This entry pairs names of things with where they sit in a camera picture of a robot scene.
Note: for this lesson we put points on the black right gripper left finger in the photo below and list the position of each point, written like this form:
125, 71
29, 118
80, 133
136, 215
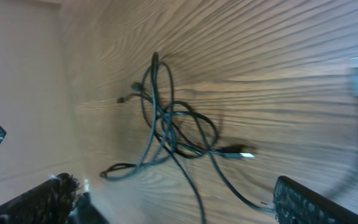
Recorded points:
50, 202

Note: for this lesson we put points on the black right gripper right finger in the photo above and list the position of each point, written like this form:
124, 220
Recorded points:
296, 204

